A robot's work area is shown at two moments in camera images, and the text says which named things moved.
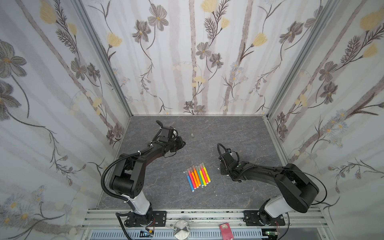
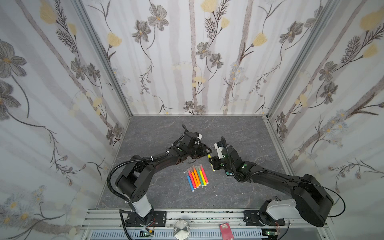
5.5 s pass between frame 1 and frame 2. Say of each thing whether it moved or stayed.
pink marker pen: stayed
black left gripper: moved
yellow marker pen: moved
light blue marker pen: stayed
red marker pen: stayed
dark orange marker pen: stayed
